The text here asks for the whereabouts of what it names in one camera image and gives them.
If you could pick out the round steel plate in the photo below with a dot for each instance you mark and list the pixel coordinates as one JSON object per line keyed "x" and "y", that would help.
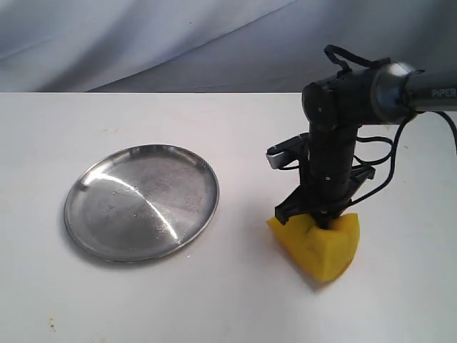
{"x": 141, "y": 203}

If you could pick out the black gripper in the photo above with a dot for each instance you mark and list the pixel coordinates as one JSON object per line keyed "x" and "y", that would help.
{"x": 323, "y": 197}

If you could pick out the white backdrop cloth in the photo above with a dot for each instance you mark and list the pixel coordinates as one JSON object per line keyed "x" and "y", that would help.
{"x": 210, "y": 46}

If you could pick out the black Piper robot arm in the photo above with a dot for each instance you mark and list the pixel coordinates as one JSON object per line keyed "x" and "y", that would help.
{"x": 363, "y": 92}

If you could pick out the yellow sponge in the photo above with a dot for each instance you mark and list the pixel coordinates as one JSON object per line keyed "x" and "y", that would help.
{"x": 323, "y": 254}

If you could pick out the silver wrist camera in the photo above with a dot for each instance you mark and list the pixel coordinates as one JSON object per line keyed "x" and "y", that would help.
{"x": 280, "y": 155}

